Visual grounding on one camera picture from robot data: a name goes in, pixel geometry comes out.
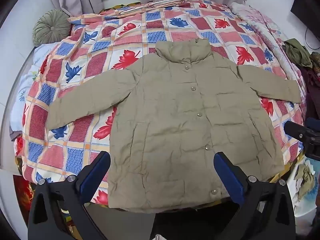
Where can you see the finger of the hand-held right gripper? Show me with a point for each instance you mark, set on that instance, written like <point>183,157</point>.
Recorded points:
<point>313,125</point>
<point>295,130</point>

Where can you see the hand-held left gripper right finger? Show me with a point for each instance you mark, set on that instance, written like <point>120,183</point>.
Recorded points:
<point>228,175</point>

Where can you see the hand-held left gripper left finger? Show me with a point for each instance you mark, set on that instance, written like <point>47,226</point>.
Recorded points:
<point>96,170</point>

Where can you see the olive green puffer jacket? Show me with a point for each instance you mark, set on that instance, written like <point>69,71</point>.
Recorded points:
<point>175,117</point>

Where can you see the dark maroon clothes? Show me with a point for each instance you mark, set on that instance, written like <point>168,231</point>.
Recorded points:
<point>312,87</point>

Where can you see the pale floral cloth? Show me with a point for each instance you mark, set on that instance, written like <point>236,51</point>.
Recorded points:
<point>305,185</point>

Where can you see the olive green crumpled cloth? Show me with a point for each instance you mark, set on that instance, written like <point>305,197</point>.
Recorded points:
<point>297,51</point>

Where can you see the red floral bag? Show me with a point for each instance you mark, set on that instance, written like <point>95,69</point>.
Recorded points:
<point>23,197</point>

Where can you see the leaf-patterned checked quilt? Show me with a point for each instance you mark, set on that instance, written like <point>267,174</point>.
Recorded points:
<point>100,62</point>

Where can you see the light blue floral pillow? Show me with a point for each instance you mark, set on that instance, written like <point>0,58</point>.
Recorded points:
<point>25,85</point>

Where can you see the pink floral blanket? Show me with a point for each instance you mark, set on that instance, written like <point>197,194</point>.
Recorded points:
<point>260,22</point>

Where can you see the black monitor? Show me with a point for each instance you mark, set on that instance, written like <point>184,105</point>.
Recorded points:
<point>306,5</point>

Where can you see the round green pleated cushion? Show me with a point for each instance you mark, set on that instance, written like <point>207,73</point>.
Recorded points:
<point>51,27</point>

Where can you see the striped folded pillowcase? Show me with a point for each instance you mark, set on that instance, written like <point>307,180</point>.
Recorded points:
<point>162,3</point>

